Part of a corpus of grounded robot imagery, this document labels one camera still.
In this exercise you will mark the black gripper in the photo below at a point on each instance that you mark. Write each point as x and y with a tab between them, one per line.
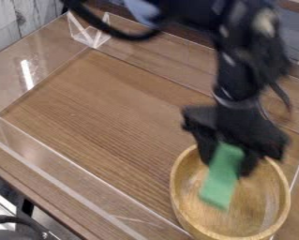
242	127

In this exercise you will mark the green rectangular block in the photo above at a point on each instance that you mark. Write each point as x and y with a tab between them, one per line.
218	186

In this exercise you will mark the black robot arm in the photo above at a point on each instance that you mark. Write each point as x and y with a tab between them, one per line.
244	30

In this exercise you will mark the light wooden bowl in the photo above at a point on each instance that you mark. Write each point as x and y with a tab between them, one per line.
254	204

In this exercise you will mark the clear acrylic corner bracket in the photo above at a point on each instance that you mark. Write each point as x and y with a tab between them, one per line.
87	35

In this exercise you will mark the clear acrylic tray wall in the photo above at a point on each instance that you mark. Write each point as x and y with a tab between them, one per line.
96	210

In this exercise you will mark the black table leg bracket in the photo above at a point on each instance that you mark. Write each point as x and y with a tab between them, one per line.
36	230

